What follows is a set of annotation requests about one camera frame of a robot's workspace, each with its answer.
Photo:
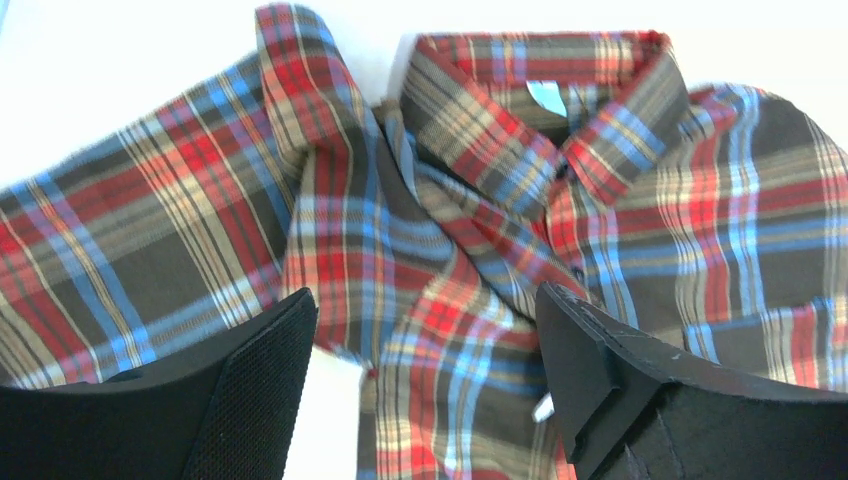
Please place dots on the plaid flannel shirt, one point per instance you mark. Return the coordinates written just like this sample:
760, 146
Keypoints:
714, 219

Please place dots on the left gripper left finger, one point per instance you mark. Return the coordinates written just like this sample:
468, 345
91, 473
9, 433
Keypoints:
223, 408

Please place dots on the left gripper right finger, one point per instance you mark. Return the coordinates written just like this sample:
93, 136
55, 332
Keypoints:
630, 406

